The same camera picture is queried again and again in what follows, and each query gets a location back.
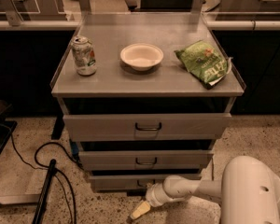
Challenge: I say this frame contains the black cable right floor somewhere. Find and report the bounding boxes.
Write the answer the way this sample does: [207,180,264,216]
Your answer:
[210,158,216,181]

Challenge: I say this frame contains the white rail right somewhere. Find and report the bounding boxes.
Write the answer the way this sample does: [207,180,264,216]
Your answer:
[206,21,280,31]

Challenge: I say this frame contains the grey drawer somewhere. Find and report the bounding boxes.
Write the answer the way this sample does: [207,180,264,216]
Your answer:
[63,113,231,142]
[79,150,213,171]
[89,173,203,192]

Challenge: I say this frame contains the white paper bowl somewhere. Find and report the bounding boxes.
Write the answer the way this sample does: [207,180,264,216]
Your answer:
[120,43,163,71]

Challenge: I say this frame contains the white rail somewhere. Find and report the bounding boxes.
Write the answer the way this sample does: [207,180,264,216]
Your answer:
[0,21,79,31]
[206,21,280,31]

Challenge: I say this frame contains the black cable left floor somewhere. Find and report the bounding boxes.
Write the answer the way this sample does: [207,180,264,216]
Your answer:
[0,122,82,224]

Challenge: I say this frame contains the white rail left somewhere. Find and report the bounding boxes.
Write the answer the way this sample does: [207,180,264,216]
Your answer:
[0,21,79,31]

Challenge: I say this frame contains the crushed white soda can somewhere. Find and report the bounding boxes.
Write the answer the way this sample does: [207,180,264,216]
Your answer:
[71,35,97,76]

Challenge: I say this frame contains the green chip bag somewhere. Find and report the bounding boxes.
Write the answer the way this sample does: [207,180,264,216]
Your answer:
[175,40,231,89]

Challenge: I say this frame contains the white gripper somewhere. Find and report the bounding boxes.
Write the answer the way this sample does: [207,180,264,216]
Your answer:
[130,183,172,220]

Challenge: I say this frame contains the black cable floor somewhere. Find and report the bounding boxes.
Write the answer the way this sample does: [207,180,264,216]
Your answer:
[0,122,82,224]
[210,158,216,181]

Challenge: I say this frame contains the black bar on floor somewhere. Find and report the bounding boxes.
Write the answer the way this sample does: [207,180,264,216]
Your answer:
[33,159,56,224]

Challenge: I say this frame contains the grey drawer cabinet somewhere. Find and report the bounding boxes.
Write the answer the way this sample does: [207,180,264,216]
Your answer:
[52,13,245,179]

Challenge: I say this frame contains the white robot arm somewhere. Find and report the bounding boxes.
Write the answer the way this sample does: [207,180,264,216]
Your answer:
[130,156,280,224]

